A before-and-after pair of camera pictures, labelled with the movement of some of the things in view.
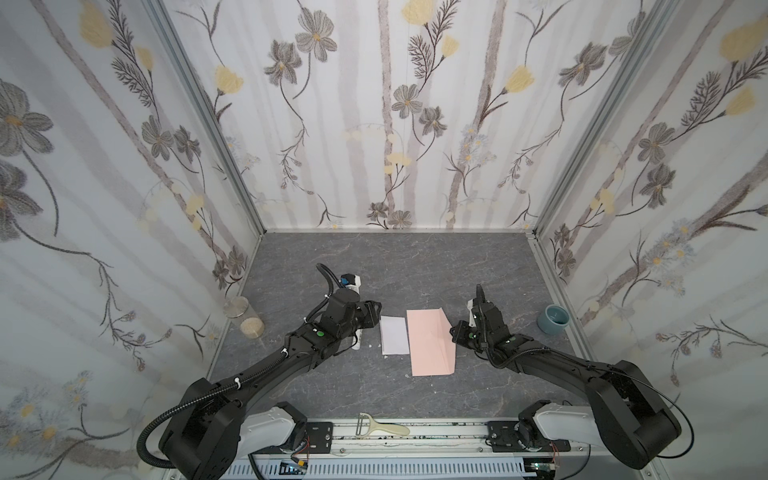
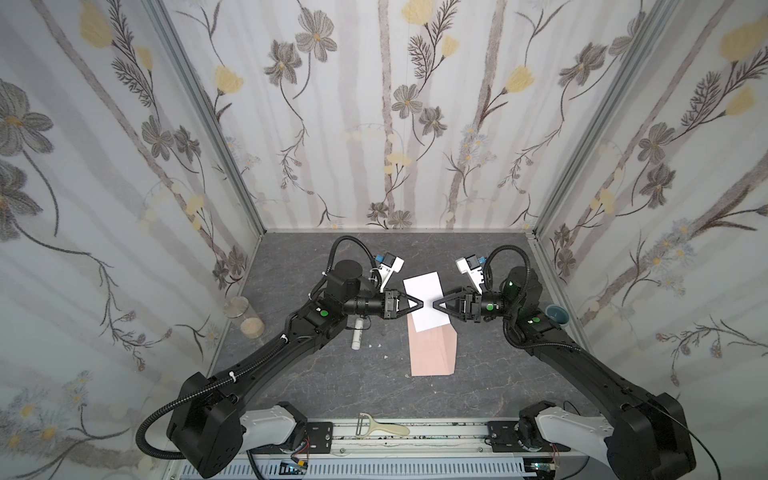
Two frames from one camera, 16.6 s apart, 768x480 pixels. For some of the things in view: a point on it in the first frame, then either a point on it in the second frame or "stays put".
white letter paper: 394,336 -> 428,289
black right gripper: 465,334 -> 468,305
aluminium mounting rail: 437,450 stays put
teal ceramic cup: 554,319 stays put
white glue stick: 358,334 stays put
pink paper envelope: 431,348 stays put
